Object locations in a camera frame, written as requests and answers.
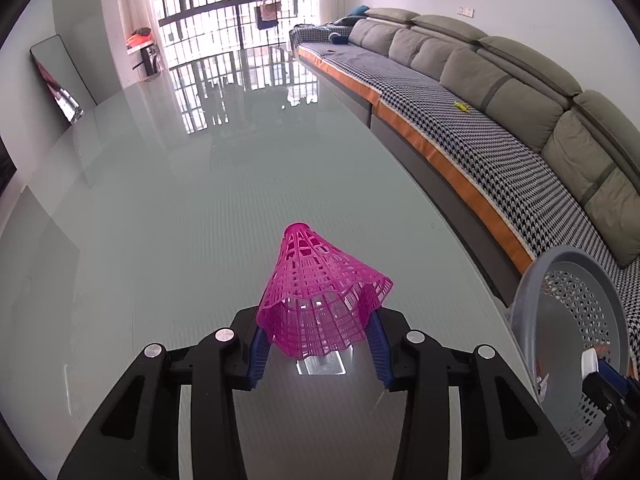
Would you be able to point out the small table with orange item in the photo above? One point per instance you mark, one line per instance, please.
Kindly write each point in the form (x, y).
(140, 40)

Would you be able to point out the dark blue pillow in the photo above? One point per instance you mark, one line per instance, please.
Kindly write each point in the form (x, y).
(338, 38)

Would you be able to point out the houndstooth sofa cover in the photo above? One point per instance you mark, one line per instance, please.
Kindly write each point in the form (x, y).
(450, 135)

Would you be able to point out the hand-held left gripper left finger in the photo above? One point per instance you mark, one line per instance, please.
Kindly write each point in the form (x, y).
(260, 360)

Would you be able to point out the pink plastic shuttlecock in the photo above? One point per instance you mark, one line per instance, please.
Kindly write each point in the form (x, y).
(320, 290)

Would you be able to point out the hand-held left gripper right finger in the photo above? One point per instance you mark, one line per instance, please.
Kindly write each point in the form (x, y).
(380, 355)

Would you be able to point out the clothes stand with pink garment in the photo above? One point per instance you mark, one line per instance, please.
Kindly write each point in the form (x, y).
(267, 12)

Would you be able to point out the black television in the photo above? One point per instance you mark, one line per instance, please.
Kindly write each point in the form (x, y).
(5, 165)

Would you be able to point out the blue-grey perforated plastic basket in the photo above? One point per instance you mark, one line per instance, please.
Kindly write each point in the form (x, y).
(565, 260)

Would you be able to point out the teal cushion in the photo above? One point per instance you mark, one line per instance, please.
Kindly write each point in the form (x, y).
(358, 11)

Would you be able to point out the standing floor mirror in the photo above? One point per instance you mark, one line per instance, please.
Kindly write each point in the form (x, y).
(60, 75)

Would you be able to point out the small yellow toy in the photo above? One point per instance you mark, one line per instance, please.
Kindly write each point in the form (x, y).
(461, 106)

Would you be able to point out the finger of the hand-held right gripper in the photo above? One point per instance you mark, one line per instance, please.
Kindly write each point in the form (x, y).
(620, 420)
(617, 380)

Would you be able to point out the barred balcony window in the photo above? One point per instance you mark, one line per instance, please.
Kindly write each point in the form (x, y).
(225, 10)

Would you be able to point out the white wall socket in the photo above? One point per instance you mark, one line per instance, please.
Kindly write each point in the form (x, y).
(465, 10)

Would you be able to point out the grey sofa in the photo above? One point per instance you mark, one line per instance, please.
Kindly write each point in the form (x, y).
(500, 75)

